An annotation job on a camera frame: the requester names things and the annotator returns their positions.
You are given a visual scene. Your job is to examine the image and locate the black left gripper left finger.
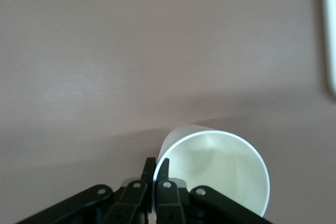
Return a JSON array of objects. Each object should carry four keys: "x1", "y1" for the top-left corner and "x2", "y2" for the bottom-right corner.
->
[{"x1": 14, "y1": 157, "x2": 157, "y2": 224}]

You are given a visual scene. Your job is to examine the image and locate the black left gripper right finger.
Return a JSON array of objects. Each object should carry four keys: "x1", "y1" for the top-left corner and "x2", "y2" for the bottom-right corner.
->
[{"x1": 156, "y1": 157, "x2": 274, "y2": 224}]

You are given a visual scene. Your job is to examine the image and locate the white plastic cup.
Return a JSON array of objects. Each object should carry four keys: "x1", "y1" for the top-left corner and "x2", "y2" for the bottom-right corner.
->
[{"x1": 153, "y1": 123, "x2": 270, "y2": 218}]

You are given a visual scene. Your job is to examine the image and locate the white bear print tray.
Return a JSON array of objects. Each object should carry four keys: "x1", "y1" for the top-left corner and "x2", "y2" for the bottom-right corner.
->
[{"x1": 320, "y1": 0, "x2": 336, "y2": 95}]

